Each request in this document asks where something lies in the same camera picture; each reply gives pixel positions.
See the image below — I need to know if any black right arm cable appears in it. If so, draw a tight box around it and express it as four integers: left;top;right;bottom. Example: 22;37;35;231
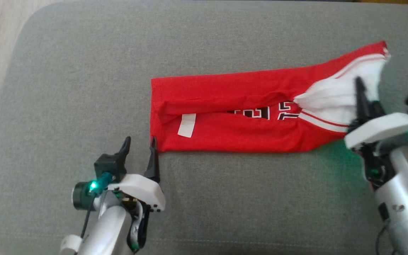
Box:
375;219;393;255

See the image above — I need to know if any white cable label tag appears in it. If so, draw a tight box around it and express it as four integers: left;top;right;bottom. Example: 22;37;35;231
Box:
60;234;83;255

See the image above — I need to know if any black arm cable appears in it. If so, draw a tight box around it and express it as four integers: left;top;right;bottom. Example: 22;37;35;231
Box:
375;219;393;255
80;173;112;241

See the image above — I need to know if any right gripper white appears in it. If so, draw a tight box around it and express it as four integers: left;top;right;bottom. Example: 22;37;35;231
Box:
344;76;408;188

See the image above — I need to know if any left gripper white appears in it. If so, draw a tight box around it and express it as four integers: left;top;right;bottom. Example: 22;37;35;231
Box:
109;136;166;253

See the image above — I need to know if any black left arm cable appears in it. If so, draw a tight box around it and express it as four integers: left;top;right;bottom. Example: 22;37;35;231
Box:
80;173;112;241

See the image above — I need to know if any red white Bulls jersey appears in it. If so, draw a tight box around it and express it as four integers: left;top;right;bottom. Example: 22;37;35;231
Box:
150;41;391;153

